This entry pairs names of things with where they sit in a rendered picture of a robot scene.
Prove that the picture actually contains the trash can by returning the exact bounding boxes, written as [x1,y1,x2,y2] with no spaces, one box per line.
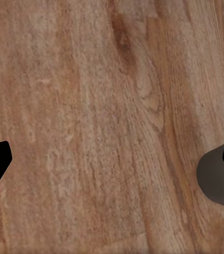
[196,145,224,206]

